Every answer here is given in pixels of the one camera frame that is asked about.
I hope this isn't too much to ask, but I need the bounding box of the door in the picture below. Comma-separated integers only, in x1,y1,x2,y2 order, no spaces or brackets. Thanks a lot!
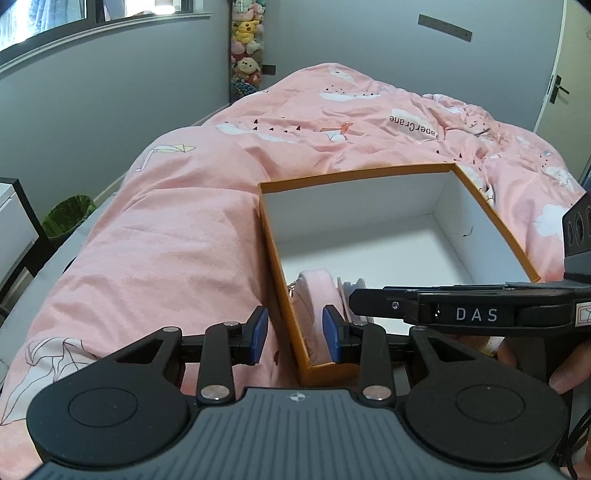
533,0,591,153

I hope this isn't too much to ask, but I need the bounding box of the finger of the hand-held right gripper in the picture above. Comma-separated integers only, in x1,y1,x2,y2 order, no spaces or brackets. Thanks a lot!
348,284,573,328

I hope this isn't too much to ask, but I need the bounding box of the grey wall strip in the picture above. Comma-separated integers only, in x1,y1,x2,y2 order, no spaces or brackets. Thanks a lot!
418,14,473,43

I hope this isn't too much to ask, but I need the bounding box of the column of plush toys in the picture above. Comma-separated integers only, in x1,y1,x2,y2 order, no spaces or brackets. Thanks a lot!
230,0,265,100

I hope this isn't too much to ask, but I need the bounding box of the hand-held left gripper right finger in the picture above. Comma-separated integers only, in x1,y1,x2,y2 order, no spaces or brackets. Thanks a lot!
322,305,490,408

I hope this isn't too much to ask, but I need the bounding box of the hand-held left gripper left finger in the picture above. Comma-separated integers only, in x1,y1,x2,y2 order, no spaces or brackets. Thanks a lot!
97,307,269,408

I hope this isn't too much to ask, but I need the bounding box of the orange cardboard box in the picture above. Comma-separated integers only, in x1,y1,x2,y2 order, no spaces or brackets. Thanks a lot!
257,162,542,387

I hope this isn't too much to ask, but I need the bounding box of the black and white nightstand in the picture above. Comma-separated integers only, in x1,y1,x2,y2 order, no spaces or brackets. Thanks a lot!
0,178,51,303

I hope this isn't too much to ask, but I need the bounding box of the person's right hand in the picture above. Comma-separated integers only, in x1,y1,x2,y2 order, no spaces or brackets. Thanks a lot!
496,335,591,395

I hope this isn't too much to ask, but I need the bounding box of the pink printed blanket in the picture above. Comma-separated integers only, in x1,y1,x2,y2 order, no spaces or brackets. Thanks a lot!
0,62,589,462

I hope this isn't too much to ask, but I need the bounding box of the black cable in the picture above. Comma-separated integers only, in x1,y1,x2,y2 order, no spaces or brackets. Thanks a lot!
566,406,591,480

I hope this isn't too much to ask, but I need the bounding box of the trash bin with green bag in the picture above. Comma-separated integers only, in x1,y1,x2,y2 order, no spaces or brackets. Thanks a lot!
42,195,97,245

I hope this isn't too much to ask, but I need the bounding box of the door handle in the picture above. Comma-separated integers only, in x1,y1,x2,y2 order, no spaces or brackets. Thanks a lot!
549,74,570,106

